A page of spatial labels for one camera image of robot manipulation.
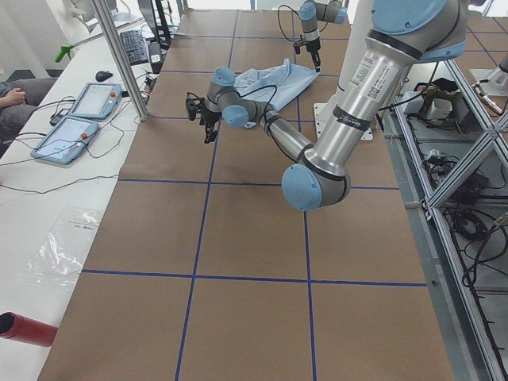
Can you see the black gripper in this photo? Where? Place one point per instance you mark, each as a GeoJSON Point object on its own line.
{"type": "Point", "coordinates": [312, 44]}
{"type": "Point", "coordinates": [206, 117]}

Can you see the light blue striped shirt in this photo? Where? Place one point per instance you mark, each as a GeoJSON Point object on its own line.
{"type": "Point", "coordinates": [278, 85]}

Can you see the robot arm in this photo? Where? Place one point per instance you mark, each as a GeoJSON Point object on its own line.
{"type": "Point", "coordinates": [310, 13]}
{"type": "Point", "coordinates": [399, 35]}

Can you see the black keyboard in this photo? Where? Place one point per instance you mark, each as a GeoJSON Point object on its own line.
{"type": "Point", "coordinates": [134, 46]}

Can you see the upper teach pendant tablet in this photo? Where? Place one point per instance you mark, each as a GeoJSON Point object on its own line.
{"type": "Point", "coordinates": [97, 101]}

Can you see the teach pendant tablet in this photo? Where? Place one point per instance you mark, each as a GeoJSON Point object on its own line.
{"type": "Point", "coordinates": [66, 141]}
{"type": "Point", "coordinates": [97, 101]}

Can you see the black computer mouse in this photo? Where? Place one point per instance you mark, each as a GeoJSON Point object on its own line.
{"type": "Point", "coordinates": [102, 76]}

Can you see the lower teach pendant tablet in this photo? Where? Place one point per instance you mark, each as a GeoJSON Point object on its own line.
{"type": "Point", "coordinates": [66, 141]}

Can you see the seated person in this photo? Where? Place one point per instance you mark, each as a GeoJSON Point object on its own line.
{"type": "Point", "coordinates": [19, 99]}

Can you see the clear plastic bag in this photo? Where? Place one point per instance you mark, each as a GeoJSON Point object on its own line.
{"type": "Point", "coordinates": [60, 258]}

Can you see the red cylinder bottle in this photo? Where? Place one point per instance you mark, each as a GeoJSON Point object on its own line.
{"type": "Point", "coordinates": [16, 327]}

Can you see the aluminium frame post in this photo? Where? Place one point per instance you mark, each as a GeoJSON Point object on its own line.
{"type": "Point", "coordinates": [106, 22]}

